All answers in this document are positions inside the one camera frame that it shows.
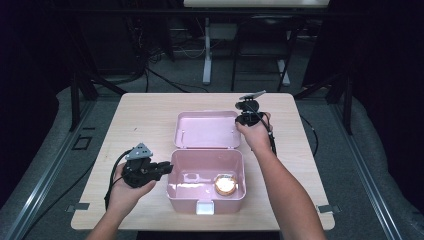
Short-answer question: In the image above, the person's left hand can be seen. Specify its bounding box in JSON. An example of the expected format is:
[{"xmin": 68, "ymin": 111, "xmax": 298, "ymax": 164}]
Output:
[{"xmin": 106, "ymin": 171, "xmax": 158, "ymax": 218}]

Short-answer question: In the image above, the thin black floor cable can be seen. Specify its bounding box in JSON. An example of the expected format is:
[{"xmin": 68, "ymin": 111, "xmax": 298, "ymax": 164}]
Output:
[{"xmin": 19, "ymin": 160, "xmax": 98, "ymax": 240}]

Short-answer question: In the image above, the right hand-held gripper cable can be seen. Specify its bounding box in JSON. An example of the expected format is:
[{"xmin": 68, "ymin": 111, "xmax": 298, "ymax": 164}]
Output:
[{"xmin": 252, "ymin": 105, "xmax": 279, "ymax": 158}]

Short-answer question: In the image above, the person's right hand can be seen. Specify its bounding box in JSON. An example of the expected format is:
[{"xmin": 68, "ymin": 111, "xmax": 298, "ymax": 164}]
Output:
[{"xmin": 235, "ymin": 112, "xmax": 273, "ymax": 155}]

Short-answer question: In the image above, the left hand-held gripper cable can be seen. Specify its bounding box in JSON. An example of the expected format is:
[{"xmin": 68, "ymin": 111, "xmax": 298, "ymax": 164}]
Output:
[{"xmin": 103, "ymin": 149, "xmax": 133, "ymax": 212}]

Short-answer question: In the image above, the black metal frame chair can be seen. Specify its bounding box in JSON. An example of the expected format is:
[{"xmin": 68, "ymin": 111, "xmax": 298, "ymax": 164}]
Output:
[{"xmin": 230, "ymin": 14, "xmax": 295, "ymax": 93}]

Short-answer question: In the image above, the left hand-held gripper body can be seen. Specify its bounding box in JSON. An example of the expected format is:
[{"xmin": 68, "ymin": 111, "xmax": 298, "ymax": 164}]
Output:
[{"xmin": 121, "ymin": 142, "xmax": 162, "ymax": 189}]

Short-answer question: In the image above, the hand-held gripper cable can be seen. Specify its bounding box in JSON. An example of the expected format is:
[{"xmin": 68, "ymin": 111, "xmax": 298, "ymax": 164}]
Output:
[
  {"xmin": 103, "ymin": 149, "xmax": 133, "ymax": 212},
  {"xmin": 252, "ymin": 105, "xmax": 279, "ymax": 158}
]

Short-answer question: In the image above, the aluminium floor rail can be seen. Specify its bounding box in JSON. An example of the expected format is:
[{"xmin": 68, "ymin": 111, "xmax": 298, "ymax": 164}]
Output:
[
  {"xmin": 333, "ymin": 103, "xmax": 405, "ymax": 240},
  {"xmin": 2, "ymin": 99, "xmax": 98, "ymax": 240}
]

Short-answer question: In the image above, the black cable beside table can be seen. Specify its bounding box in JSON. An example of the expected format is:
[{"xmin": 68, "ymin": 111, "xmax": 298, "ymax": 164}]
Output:
[{"xmin": 299, "ymin": 114, "xmax": 320, "ymax": 158}]

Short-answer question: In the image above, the pink box with white handle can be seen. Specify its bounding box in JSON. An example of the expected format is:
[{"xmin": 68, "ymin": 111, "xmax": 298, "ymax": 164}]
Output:
[{"xmin": 166, "ymin": 110, "xmax": 248, "ymax": 215}]

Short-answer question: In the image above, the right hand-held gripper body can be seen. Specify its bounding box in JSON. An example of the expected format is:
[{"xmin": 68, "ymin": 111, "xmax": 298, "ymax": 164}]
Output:
[{"xmin": 234, "ymin": 89, "xmax": 268, "ymax": 127}]

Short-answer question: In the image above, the white desk with white legs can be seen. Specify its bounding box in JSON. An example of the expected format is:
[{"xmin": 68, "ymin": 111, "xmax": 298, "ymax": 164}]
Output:
[{"xmin": 183, "ymin": 0, "xmax": 331, "ymax": 87}]

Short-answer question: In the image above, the black tape square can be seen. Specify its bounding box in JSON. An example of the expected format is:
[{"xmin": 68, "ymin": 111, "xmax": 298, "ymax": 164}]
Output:
[{"xmin": 72, "ymin": 134, "xmax": 93, "ymax": 151}]

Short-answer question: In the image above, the toy tart with red berry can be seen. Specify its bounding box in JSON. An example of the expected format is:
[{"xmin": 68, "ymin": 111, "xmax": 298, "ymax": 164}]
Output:
[{"xmin": 214, "ymin": 173, "xmax": 239, "ymax": 197}]

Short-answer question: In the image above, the black metal stand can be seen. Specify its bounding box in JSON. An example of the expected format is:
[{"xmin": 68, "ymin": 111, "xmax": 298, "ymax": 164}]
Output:
[
  {"xmin": 68, "ymin": 66, "xmax": 128, "ymax": 133},
  {"xmin": 294, "ymin": 71, "xmax": 354, "ymax": 136}
]

